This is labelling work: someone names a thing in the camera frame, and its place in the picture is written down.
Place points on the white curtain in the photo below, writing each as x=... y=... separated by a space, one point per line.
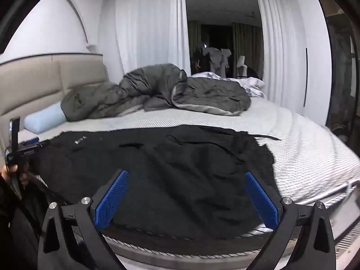
x=272 y=33
x=140 y=28

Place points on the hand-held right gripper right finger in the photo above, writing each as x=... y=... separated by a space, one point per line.
x=261 y=202

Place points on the black pants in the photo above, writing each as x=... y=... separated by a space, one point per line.
x=168 y=174

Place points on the person's left forearm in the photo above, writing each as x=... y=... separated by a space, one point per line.
x=11 y=230

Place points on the grey duvet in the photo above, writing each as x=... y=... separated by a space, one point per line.
x=197 y=92

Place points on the beige padded headboard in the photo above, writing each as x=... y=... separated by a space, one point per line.
x=42 y=81

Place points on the person's left hand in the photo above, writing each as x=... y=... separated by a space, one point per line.
x=7 y=175

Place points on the brown curtain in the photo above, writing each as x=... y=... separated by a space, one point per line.
x=247 y=45

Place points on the light blue pillow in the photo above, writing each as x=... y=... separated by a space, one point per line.
x=42 y=119

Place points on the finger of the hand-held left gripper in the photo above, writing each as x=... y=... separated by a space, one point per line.
x=35 y=142

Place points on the dark glass wardrobe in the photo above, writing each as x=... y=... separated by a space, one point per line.
x=340 y=76

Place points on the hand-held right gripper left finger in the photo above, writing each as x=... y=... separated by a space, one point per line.
x=111 y=202

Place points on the hanging grey clothes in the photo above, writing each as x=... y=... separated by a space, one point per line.
x=216 y=59

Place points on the white appliance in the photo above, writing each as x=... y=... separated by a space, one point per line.
x=241 y=64

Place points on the bed with white sheet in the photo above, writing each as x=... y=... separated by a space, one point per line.
x=295 y=146

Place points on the white wardrobe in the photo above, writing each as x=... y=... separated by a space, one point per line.
x=315 y=62

